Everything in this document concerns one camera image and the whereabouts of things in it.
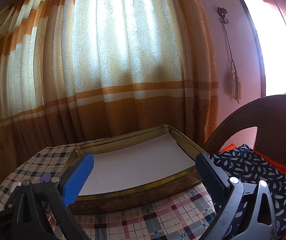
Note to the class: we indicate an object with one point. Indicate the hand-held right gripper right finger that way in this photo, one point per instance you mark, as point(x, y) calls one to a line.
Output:
point(208, 171)

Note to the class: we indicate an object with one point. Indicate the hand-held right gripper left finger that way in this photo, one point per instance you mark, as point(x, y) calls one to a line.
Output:
point(79, 177)

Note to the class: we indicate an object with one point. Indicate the small white box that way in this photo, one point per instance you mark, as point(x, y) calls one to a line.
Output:
point(16, 185)

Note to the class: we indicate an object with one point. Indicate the purple box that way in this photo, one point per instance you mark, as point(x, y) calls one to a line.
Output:
point(45, 178)

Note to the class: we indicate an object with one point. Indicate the gold metal tin tray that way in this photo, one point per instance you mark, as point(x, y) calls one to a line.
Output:
point(133, 200)

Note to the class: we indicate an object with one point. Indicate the navy feather-print cushion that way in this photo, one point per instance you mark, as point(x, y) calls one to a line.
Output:
point(257, 166)

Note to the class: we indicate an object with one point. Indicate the white paper liner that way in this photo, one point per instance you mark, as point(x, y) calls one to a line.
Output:
point(133, 160)

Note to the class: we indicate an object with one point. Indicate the plaid tablecloth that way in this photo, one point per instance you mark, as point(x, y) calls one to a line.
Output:
point(158, 220)

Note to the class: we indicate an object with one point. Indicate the orange cushion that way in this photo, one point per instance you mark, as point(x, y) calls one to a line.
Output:
point(282, 170)

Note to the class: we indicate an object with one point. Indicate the brown wicker chair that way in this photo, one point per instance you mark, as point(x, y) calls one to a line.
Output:
point(277, 110)

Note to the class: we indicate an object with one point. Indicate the cream and orange curtain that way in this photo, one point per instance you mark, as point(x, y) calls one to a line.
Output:
point(123, 55)

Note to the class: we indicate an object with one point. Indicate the metal wall hook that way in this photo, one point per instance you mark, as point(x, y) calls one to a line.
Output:
point(222, 12)

